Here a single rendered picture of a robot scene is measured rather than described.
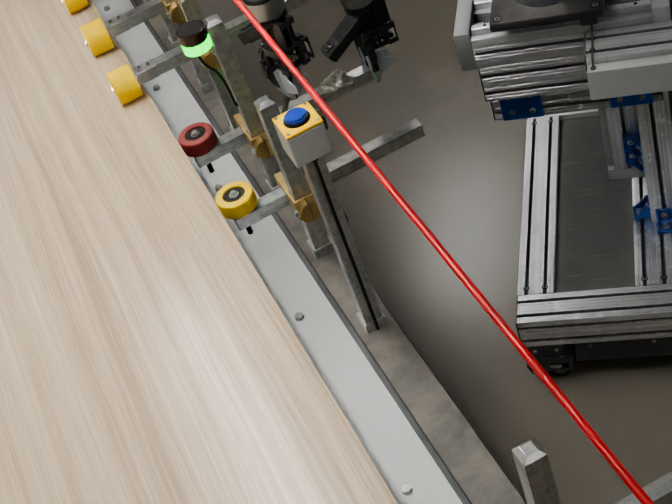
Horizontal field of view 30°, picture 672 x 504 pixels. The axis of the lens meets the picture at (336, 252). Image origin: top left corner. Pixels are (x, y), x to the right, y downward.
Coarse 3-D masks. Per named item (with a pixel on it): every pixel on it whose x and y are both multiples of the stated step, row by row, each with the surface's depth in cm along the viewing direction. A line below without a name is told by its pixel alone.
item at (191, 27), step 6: (186, 24) 253; (192, 24) 252; (198, 24) 251; (180, 30) 252; (186, 30) 251; (192, 30) 250; (198, 30) 250; (180, 36) 250; (186, 36) 249; (210, 48) 254; (216, 54) 255; (210, 66) 258; (216, 72) 259; (222, 78) 260; (228, 90) 262; (234, 102) 265
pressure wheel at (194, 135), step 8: (184, 128) 273; (192, 128) 273; (200, 128) 272; (208, 128) 271; (184, 136) 271; (192, 136) 270; (200, 136) 270; (208, 136) 269; (216, 136) 272; (184, 144) 269; (192, 144) 268; (200, 144) 268; (208, 144) 269; (192, 152) 269; (200, 152) 269; (208, 152) 270; (208, 168) 277
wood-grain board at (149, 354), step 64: (0, 0) 340; (0, 64) 316; (64, 64) 307; (128, 64) 299; (0, 128) 294; (64, 128) 287; (128, 128) 280; (0, 192) 276; (64, 192) 269; (128, 192) 263; (192, 192) 257; (0, 256) 260; (64, 256) 254; (128, 256) 248; (192, 256) 243; (0, 320) 245; (64, 320) 240; (128, 320) 235; (192, 320) 230; (256, 320) 226; (0, 384) 232; (64, 384) 228; (128, 384) 223; (192, 384) 219; (256, 384) 215; (320, 384) 211; (0, 448) 221; (64, 448) 216; (128, 448) 212; (192, 448) 208; (256, 448) 205; (320, 448) 201
